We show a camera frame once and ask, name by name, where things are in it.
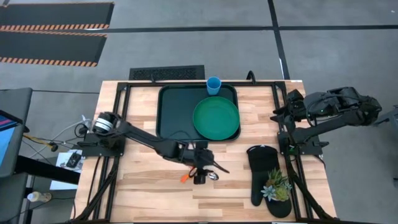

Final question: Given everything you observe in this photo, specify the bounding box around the pale plastic bottle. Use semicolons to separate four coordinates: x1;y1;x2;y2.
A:
27;191;53;203

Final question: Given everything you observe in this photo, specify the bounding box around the white paper sheet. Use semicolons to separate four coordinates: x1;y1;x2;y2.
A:
49;151;84;190

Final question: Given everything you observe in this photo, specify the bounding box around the black desk beam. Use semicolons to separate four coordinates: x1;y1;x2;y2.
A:
15;155;81;185

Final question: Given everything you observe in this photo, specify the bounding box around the black floor vent grille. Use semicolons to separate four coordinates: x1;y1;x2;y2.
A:
129;65;206;81

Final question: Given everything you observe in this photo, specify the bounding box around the black hazard-striped floor mat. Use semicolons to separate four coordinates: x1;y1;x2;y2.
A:
0;2;115;32
0;30;108;68

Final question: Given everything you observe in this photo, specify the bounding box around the succulent plant in black pot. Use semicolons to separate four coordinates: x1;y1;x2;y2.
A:
260;167;293;218

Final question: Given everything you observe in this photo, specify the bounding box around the computer monitor with blue screen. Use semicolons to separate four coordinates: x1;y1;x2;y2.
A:
0;108;25;178

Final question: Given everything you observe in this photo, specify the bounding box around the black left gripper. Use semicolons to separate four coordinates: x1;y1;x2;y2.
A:
186;140;231;175

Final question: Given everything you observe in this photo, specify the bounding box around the black handheld device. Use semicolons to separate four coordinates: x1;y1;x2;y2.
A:
65;151;82;169

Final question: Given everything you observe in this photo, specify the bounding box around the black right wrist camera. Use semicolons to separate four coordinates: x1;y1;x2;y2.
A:
286;89;305;103

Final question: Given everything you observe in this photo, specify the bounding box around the white cable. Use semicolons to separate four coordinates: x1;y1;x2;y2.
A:
29;115;94;158

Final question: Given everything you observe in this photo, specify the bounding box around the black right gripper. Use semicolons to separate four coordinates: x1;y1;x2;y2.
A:
269;96;312;134

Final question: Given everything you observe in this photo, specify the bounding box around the blue plastic cup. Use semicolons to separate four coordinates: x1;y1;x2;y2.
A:
206;76;223;96

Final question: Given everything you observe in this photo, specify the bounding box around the dark green plastic tray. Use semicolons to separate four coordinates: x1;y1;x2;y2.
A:
155;83;242;142

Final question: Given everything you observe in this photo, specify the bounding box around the black metal table frame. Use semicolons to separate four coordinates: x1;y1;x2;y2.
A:
70;80;340;223

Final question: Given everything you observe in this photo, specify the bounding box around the yellow cable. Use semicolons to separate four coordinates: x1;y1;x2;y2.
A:
23;133;52;147

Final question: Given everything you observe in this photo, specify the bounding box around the green plastic plate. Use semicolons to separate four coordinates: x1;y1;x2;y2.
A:
192;95;241;141

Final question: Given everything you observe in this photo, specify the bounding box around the spoon with orange handle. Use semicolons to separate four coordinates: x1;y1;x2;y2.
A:
189;167;220;181

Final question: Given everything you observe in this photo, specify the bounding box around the black oven mitt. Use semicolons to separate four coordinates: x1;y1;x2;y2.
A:
246;144;280;207

